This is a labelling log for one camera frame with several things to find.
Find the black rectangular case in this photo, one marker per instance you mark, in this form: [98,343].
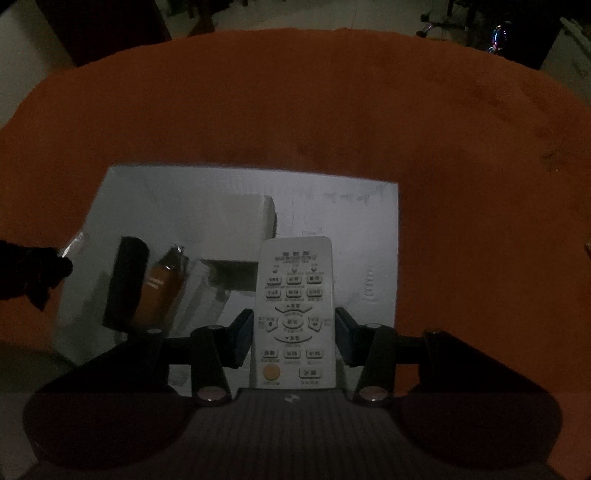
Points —
[129,281]

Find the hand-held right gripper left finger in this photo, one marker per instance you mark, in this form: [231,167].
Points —
[242,340]

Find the person's left hand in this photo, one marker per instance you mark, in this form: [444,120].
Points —
[27,272]

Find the white tray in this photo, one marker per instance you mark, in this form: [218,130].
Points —
[323,217]

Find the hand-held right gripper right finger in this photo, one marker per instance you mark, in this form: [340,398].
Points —
[346,338]

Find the small white box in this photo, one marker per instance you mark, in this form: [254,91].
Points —
[240,226]

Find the orange bottle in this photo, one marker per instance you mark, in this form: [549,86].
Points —
[157,295]

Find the wooden chair leg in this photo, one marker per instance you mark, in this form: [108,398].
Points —
[203,16]

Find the dark cabinet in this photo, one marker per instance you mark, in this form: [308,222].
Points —
[106,27]

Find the orange cloth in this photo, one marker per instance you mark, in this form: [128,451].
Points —
[295,101]

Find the white remote control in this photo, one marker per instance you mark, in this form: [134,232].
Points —
[293,286]

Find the office chair base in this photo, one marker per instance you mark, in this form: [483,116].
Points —
[434,25]

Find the black device with blue light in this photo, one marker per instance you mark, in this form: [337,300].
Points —
[531,41]

